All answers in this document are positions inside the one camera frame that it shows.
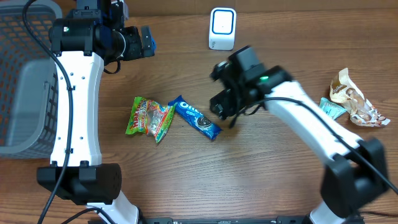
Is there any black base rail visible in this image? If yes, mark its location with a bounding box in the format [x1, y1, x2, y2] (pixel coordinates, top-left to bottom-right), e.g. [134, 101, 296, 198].
[139, 215, 312, 224]

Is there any light teal snack packet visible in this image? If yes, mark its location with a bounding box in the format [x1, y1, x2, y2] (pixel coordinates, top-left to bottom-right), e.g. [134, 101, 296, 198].
[319, 97, 347, 119]

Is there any blue Oreo cookie pack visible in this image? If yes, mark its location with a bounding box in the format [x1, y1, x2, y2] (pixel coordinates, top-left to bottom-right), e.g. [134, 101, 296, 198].
[168, 95, 222, 140]

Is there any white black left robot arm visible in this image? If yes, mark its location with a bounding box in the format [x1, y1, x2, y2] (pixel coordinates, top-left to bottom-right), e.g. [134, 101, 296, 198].
[37, 1, 155, 223]

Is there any grey plastic mesh basket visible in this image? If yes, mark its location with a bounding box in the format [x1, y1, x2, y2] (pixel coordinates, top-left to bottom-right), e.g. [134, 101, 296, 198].
[1, 1, 58, 159]

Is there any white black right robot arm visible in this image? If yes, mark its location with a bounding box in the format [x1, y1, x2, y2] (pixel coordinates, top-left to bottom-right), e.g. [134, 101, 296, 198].
[210, 46, 392, 223]

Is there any green Haribo gummy bag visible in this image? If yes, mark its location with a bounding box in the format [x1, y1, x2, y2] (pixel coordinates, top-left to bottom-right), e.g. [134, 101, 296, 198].
[125, 96, 175, 144]

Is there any white barcode scanner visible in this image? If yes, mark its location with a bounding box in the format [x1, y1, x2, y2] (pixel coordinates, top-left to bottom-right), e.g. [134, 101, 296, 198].
[208, 7, 237, 51]

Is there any beige brown cookie pouch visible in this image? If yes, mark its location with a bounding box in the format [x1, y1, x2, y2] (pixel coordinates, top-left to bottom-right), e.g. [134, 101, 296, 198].
[330, 68, 391, 127]

